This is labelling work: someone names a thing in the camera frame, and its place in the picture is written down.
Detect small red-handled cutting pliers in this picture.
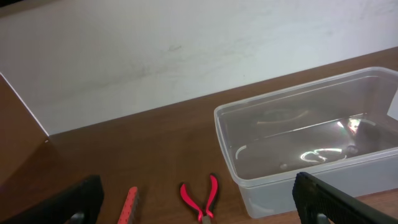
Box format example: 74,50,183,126
178,173,220,224

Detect orange drill bit holder strip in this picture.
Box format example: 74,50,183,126
118,187,139,224

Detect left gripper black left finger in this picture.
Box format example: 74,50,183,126
3,175,104,224

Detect clear plastic container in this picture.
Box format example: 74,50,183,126
214,67,397,218

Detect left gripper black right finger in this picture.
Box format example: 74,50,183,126
292,172,397,224

